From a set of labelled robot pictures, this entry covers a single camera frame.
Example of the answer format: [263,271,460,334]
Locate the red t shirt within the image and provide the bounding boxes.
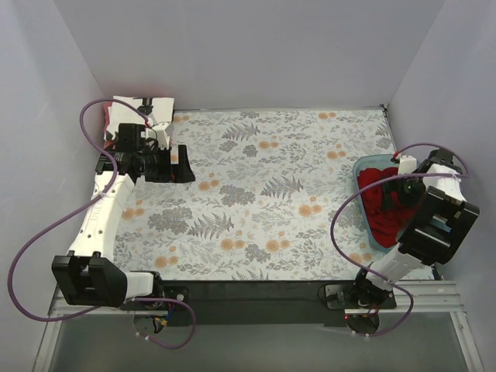
[361,181,416,249]
[103,102,119,149]

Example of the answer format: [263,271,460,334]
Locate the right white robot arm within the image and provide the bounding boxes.
[350,148,480,308]

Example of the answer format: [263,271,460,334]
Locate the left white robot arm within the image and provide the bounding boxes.
[51,123,195,310]

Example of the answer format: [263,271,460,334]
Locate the teal plastic bin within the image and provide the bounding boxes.
[351,153,427,256]

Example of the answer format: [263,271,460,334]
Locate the red folded t shirt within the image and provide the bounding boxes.
[103,102,119,149]

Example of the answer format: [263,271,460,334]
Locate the white printed folded t shirt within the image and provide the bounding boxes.
[112,96,175,139]

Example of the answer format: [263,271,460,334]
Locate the floral patterned table mat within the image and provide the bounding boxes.
[114,110,394,281]

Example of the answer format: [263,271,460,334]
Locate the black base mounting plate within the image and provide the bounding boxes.
[161,280,396,327]

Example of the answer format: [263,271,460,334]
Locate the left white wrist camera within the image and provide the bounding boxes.
[146,122,173,150]

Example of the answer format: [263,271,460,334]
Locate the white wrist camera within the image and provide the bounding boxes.
[146,122,173,150]
[391,154,418,174]

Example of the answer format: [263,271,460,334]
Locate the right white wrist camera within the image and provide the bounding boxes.
[391,154,418,174]

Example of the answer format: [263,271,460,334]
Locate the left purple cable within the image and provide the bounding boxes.
[7,98,198,350]

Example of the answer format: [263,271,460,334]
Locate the aluminium frame rail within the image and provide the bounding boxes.
[34,281,483,371]

